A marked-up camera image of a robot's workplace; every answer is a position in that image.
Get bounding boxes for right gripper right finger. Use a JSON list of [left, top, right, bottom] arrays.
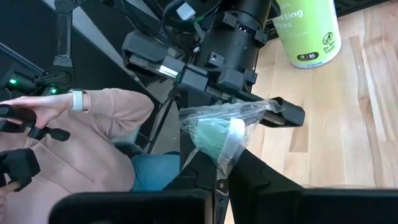
[[228, 148, 304, 224]]

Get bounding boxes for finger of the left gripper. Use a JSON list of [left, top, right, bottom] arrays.
[[177, 93, 201, 170]]

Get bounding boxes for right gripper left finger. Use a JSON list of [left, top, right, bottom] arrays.
[[163, 151, 223, 224]]

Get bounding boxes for green toothbrush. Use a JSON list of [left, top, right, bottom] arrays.
[[178, 98, 284, 180]]

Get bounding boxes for office chair grey armrest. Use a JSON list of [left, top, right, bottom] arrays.
[[111, 126, 150, 156]]

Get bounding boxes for green canister white lid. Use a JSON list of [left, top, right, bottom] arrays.
[[272, 0, 342, 69]]

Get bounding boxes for person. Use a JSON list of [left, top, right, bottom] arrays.
[[0, 88, 181, 224]]

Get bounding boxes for person's wristwatch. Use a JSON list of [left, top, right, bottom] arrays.
[[68, 88, 87, 113]]

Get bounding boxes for person's hand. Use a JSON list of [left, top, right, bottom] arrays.
[[0, 93, 74, 130]]

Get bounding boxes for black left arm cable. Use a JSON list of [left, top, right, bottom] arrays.
[[160, 0, 200, 35]]

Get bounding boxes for black leader arm handle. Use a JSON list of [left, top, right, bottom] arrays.
[[0, 147, 42, 192], [0, 104, 72, 142]]

